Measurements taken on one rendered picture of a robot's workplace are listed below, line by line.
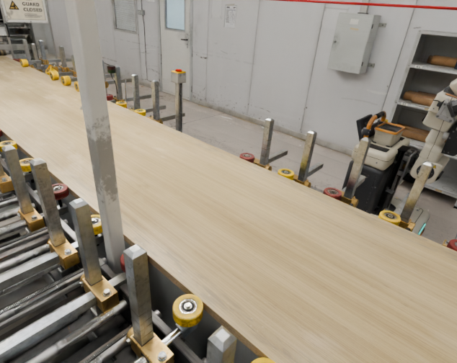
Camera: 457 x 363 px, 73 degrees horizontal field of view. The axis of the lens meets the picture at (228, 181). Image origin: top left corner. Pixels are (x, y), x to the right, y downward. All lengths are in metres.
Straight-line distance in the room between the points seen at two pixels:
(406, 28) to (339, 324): 3.56
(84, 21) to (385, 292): 1.06
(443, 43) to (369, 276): 3.22
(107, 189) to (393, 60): 3.62
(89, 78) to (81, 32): 0.10
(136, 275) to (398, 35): 3.81
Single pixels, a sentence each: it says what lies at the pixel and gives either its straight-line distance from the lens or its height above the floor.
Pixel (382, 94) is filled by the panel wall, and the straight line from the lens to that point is 4.18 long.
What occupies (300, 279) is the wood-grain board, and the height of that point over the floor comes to 0.90.
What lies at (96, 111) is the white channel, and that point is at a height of 1.34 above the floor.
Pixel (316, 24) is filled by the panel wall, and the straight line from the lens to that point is 4.48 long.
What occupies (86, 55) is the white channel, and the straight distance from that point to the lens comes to 0.85.
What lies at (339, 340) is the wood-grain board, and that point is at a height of 0.90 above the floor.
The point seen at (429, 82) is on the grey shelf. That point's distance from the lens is 4.04.
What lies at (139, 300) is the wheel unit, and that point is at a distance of 0.75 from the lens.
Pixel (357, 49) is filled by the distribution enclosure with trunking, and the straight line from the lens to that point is 4.00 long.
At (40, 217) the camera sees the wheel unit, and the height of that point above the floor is 0.83.
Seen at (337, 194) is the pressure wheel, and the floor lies 0.91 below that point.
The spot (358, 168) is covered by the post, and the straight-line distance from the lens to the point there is 1.48.
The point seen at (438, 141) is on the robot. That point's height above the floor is 0.93.
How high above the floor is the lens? 1.59
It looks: 29 degrees down
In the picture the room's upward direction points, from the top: 5 degrees clockwise
